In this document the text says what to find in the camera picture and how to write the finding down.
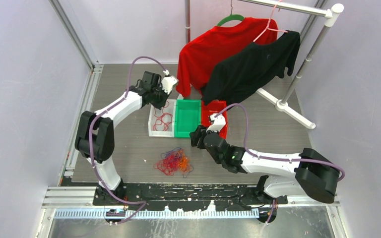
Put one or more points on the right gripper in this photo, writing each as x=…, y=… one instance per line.
x=200, y=132

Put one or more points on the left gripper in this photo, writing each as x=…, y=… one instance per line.
x=161, y=103

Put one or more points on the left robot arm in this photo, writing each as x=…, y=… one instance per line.
x=95, y=137

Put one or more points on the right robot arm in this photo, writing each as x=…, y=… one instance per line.
x=306, y=173

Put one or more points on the green plastic bin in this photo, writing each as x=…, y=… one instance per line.
x=187, y=117

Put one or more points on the white plastic bin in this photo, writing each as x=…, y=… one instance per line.
x=161, y=123

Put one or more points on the red t-shirt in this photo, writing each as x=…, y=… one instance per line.
x=198, y=58

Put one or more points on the black t-shirt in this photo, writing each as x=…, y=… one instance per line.
x=238, y=77

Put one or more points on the green clothes hanger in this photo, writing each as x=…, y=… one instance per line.
x=231, y=16

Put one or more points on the pink clothes hanger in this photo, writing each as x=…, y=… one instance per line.
x=268, y=28

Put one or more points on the white clothes rack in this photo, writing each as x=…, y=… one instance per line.
x=331, y=15

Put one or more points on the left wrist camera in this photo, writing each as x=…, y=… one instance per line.
x=168, y=83

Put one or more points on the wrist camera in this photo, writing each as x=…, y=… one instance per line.
x=218, y=121
x=168, y=83

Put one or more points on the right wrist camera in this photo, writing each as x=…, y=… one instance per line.
x=218, y=121

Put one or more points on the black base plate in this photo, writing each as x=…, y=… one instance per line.
x=195, y=197

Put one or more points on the white cable duct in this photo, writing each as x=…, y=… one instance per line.
x=117, y=213

